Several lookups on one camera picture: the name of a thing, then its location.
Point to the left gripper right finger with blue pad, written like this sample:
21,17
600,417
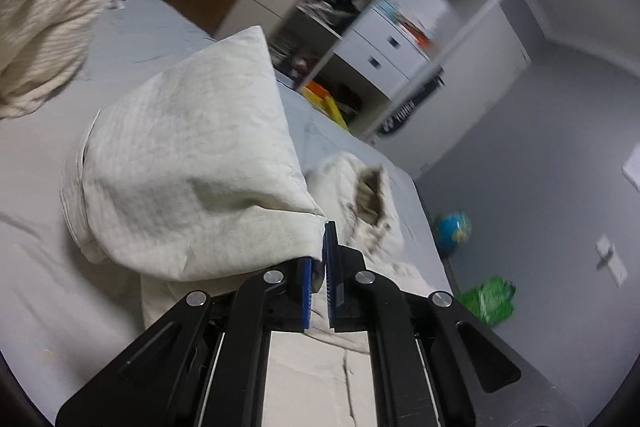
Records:
433,362

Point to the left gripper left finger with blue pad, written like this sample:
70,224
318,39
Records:
203,363

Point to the white hooded padded jacket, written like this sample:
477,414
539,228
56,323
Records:
192,181

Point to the green shopping bag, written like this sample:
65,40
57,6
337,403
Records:
491,301

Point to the blue globe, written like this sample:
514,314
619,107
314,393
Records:
451,230

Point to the black Yonex racket bag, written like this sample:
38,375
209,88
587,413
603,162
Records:
400,116

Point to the white drawer unit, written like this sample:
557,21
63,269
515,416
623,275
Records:
381,53

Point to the white open wardrobe shelf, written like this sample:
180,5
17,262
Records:
400,6

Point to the cream knitted blanket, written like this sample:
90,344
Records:
43,43

